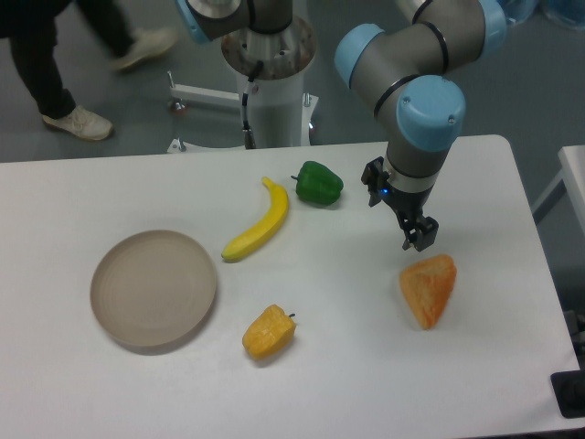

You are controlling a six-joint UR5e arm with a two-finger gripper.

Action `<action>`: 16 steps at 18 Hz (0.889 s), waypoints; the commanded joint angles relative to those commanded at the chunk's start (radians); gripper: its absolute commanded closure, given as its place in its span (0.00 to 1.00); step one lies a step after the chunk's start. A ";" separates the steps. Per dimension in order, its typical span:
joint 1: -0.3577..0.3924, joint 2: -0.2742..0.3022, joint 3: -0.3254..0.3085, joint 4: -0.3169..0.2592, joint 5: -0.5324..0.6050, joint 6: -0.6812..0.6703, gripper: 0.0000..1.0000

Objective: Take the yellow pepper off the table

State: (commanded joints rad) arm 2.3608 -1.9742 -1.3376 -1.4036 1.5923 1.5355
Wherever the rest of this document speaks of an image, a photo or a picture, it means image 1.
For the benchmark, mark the green bell pepper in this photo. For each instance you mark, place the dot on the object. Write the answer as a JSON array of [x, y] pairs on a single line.
[[316, 183]]

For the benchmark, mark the white side table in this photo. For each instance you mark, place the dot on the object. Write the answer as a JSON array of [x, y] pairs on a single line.
[[569, 180]]

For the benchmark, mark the white left shoe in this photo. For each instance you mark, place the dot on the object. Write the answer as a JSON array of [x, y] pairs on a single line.
[[82, 124]]

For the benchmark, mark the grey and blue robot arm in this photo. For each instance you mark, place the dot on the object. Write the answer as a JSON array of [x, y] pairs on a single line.
[[400, 77]]

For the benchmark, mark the white shoe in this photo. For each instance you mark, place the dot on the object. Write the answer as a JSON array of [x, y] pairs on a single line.
[[82, 124], [149, 44]]

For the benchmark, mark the black device at table edge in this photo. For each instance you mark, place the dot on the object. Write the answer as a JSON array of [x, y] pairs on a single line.
[[568, 387]]

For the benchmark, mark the person in black trousers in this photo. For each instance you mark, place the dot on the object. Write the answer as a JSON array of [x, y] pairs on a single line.
[[31, 30]]

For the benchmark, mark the beige round plate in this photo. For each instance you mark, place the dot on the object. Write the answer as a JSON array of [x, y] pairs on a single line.
[[151, 291]]

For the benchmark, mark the yellow banana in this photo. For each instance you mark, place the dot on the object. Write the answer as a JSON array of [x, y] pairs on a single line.
[[261, 232]]

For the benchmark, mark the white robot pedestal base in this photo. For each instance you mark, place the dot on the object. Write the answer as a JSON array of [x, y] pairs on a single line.
[[274, 107]]

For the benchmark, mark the orange bread wedge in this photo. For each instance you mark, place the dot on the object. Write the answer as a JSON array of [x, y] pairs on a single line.
[[427, 287]]

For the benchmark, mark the yellow bell pepper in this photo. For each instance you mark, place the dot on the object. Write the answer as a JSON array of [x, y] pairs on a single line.
[[269, 333]]

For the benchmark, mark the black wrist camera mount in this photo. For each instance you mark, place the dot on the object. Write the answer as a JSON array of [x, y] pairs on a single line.
[[373, 177]]

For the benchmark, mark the white right shoe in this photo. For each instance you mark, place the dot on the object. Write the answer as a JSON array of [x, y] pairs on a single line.
[[149, 44]]

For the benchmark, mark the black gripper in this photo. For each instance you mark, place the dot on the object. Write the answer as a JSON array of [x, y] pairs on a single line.
[[420, 231]]

